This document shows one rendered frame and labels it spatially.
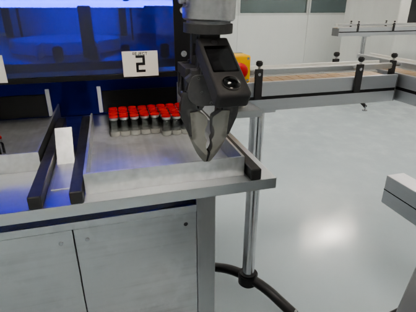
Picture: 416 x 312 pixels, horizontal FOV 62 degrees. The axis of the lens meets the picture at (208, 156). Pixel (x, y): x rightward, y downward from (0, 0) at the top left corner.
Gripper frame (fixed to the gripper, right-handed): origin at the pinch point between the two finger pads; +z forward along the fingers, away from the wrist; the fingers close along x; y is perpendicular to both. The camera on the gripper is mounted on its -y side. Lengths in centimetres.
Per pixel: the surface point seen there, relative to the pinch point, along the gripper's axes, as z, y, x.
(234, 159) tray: 1.3, 0.5, -4.9
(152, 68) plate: -7.0, 38.2, 3.7
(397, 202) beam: 45, 39, -86
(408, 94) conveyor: 5, 44, -83
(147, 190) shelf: 4.8, -0.5, 10.0
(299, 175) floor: 95, 152, -116
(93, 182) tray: 3.0, 0.7, 18.0
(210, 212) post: 37, 37, -12
